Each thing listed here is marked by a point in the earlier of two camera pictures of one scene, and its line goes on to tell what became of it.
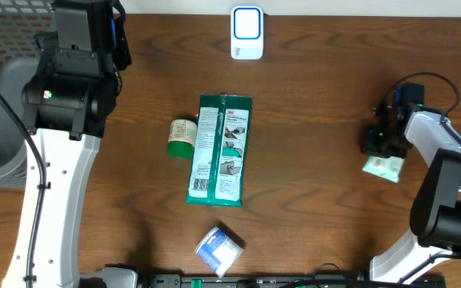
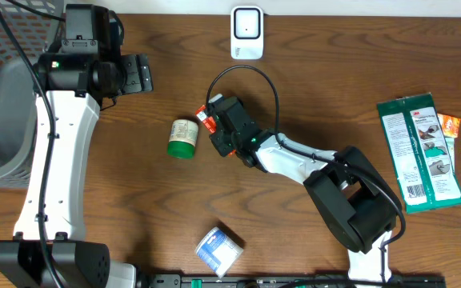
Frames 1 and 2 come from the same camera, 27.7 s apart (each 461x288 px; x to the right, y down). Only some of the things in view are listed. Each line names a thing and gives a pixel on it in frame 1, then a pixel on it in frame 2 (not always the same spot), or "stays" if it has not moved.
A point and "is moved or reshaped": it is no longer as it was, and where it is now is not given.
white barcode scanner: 246,32 stays
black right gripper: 369,147 → 217,139
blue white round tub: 218,251 stays
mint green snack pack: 388,168 is moved or reshaped
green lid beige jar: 182,138 stays
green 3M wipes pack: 219,149 is moved or reshaped
